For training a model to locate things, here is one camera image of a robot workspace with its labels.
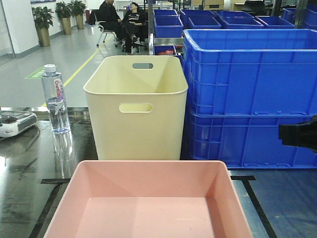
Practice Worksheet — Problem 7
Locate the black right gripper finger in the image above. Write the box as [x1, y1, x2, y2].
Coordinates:
[278, 115, 317, 149]

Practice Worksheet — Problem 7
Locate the pink plastic bin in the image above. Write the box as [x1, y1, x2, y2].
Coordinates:
[45, 161, 252, 238]

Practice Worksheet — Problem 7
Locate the cream plastic bin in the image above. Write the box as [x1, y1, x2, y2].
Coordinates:
[84, 56, 188, 160]

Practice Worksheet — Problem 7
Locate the lower blue stacked crate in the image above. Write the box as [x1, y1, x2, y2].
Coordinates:
[185, 110, 317, 169]

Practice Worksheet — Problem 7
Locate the large blue stacked crate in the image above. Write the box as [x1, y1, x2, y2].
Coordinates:
[183, 29, 317, 116]

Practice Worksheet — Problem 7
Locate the blue crate back row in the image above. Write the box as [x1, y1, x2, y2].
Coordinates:
[180, 9, 295, 29]

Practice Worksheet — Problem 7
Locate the small blue crate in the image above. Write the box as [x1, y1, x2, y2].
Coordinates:
[154, 9, 183, 38]

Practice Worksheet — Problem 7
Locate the seated person in black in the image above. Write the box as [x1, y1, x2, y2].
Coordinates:
[95, 0, 123, 43]

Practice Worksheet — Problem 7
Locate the clear water bottle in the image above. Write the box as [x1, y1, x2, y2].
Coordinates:
[41, 64, 70, 134]

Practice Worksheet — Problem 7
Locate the potted plant gold pot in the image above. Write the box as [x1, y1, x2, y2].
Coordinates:
[32, 6, 53, 47]
[71, 0, 86, 30]
[55, 1, 71, 35]

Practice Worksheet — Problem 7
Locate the white weighing scale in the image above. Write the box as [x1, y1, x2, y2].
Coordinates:
[0, 110, 37, 137]

